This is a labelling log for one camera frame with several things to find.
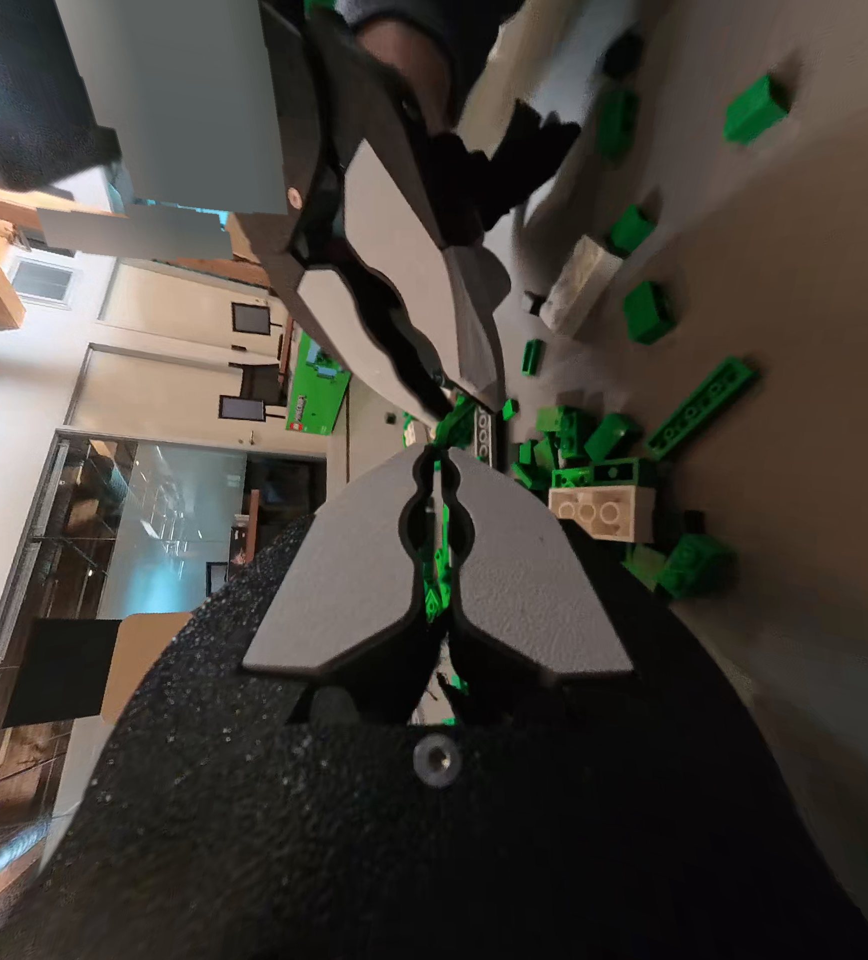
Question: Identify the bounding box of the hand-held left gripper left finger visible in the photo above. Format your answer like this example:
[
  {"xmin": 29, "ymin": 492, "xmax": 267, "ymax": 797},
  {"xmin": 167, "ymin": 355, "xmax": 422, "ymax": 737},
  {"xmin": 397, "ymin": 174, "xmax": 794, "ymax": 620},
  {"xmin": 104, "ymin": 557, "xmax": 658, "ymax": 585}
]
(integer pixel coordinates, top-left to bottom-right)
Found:
[{"xmin": 241, "ymin": 444, "xmax": 446, "ymax": 723}]

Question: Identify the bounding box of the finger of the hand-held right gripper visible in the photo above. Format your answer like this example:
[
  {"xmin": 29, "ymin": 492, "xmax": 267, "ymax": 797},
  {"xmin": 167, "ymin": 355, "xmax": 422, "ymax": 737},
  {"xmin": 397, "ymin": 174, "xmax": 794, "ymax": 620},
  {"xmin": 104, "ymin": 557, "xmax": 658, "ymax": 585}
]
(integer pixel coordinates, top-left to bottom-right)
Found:
[
  {"xmin": 295, "ymin": 266, "xmax": 457, "ymax": 429},
  {"xmin": 342, "ymin": 137, "xmax": 513, "ymax": 406}
]

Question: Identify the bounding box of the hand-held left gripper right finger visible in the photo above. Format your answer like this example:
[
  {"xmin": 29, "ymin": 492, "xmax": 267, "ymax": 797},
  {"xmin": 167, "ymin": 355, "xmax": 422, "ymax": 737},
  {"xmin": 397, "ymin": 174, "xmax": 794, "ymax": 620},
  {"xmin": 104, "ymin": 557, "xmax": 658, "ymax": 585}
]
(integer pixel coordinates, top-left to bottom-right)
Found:
[{"xmin": 437, "ymin": 448, "xmax": 636, "ymax": 723}]

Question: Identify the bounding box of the green brick assembly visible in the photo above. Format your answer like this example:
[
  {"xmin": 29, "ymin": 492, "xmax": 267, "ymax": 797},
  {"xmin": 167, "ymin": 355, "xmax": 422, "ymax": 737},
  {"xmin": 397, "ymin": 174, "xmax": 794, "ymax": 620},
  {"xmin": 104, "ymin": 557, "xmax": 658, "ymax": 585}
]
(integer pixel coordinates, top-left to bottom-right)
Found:
[{"xmin": 413, "ymin": 396, "xmax": 508, "ymax": 627}]

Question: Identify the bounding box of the person's right forearm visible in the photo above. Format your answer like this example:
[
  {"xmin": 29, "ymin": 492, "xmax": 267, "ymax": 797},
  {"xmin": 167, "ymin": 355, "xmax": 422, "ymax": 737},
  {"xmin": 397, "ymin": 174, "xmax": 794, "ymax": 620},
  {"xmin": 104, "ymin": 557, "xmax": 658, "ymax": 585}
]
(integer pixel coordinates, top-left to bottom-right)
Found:
[{"xmin": 336, "ymin": 0, "xmax": 495, "ymax": 54}]

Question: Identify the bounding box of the grey desk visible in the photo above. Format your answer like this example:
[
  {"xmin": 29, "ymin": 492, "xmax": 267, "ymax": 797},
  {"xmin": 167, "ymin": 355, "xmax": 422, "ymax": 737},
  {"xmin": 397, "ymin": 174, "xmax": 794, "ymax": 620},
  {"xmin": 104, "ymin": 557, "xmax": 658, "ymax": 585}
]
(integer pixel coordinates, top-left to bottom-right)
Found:
[{"xmin": 329, "ymin": 0, "xmax": 868, "ymax": 960}]

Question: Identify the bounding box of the person's right hand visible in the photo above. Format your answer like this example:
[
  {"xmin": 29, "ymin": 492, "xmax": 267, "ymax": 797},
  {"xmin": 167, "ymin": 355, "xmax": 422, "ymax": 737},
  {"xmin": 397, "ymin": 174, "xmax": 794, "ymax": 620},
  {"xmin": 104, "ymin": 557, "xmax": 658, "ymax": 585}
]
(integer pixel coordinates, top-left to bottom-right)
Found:
[{"xmin": 355, "ymin": 15, "xmax": 457, "ymax": 138}]

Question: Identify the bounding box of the green toy box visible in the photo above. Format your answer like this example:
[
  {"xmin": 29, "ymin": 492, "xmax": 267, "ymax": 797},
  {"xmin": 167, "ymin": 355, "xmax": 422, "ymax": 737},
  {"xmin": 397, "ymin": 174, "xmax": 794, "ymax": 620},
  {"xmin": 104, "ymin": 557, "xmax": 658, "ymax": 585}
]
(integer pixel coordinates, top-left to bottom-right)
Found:
[{"xmin": 285, "ymin": 330, "xmax": 352, "ymax": 438}]

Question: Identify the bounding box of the large white brick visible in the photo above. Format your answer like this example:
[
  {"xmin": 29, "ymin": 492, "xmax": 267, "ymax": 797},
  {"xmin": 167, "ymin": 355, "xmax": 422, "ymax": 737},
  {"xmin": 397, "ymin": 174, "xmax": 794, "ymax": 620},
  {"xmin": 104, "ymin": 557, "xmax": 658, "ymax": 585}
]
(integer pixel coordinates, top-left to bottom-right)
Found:
[{"xmin": 548, "ymin": 483, "xmax": 658, "ymax": 545}]

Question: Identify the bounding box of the pile of loose green bricks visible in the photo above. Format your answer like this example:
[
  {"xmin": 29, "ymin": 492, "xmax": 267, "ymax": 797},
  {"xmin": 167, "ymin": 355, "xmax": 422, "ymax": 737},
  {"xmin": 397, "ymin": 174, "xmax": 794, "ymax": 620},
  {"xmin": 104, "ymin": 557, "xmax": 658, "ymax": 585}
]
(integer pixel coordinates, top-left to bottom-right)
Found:
[{"xmin": 500, "ymin": 31, "xmax": 791, "ymax": 601}]

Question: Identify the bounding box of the light grey studded brick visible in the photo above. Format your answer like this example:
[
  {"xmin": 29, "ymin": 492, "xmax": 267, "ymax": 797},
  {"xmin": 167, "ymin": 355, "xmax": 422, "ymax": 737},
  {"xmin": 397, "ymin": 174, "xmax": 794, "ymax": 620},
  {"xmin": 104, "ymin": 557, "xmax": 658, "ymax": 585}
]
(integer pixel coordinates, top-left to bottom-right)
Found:
[{"xmin": 537, "ymin": 234, "xmax": 624, "ymax": 336}]

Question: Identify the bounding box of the long green plate with holes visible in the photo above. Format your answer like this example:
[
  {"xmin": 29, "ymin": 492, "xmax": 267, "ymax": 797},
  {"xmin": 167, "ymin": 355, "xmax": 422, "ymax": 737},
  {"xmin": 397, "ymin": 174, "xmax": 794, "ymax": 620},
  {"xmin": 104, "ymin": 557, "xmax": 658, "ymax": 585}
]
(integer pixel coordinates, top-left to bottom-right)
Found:
[{"xmin": 644, "ymin": 356, "xmax": 761, "ymax": 462}]

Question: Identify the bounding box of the white framed window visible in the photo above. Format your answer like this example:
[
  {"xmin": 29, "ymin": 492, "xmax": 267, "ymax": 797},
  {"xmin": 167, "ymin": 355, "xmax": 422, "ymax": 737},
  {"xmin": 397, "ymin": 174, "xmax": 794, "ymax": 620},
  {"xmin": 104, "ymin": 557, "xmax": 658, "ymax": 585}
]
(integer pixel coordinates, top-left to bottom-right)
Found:
[{"xmin": 8, "ymin": 255, "xmax": 78, "ymax": 307}]

